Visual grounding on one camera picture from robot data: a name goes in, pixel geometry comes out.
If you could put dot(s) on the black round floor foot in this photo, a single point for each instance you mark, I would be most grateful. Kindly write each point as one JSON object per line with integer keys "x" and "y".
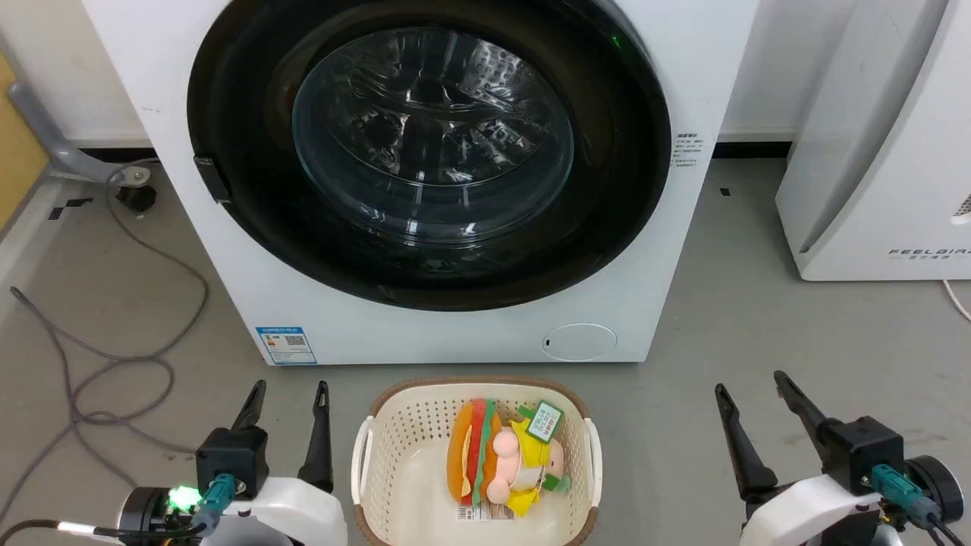
{"x": 136, "y": 198}

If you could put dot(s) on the hamburger plush toy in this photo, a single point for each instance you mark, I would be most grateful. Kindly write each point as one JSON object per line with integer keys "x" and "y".
{"x": 470, "y": 455}

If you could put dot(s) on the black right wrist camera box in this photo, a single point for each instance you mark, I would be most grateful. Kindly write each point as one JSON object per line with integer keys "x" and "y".
{"x": 865, "y": 451}

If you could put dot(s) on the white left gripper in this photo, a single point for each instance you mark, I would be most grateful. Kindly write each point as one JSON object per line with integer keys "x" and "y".
{"x": 296, "y": 516}

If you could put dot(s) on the cream perforated laundry basket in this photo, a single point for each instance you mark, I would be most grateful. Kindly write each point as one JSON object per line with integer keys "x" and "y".
{"x": 402, "y": 440}

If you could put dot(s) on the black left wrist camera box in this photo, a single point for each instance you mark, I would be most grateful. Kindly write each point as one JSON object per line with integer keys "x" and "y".
{"x": 231, "y": 459}

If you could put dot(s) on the small printed warning label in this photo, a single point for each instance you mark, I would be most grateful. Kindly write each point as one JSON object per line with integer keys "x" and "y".
{"x": 687, "y": 150}

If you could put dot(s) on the yellow dressed doll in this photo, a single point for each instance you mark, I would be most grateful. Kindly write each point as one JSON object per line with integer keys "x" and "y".
{"x": 531, "y": 455}

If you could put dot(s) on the yellow wooden panel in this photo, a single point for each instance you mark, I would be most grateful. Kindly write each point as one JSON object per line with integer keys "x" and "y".
{"x": 17, "y": 152}

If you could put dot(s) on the white front-load washing machine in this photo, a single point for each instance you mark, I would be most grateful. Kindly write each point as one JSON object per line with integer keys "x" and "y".
{"x": 455, "y": 337}

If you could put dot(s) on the white air purifier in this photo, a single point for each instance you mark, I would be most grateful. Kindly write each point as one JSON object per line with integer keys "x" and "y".
{"x": 895, "y": 152}

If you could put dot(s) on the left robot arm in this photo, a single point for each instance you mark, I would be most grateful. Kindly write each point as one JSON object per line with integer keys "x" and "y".
{"x": 140, "y": 517}

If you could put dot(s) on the green white hang tag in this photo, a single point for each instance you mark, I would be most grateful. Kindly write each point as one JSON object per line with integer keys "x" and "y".
{"x": 545, "y": 421}

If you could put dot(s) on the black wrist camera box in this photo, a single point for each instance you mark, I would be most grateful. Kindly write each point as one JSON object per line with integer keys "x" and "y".
{"x": 231, "y": 459}
{"x": 865, "y": 451}

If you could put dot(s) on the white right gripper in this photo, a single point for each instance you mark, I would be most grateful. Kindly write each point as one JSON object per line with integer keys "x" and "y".
{"x": 804, "y": 516}

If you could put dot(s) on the round white filter cover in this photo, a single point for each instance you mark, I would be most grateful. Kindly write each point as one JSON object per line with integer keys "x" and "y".
{"x": 579, "y": 342}

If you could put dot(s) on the round black glass washer door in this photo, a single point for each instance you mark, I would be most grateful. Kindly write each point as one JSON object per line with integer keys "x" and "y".
{"x": 607, "y": 189}

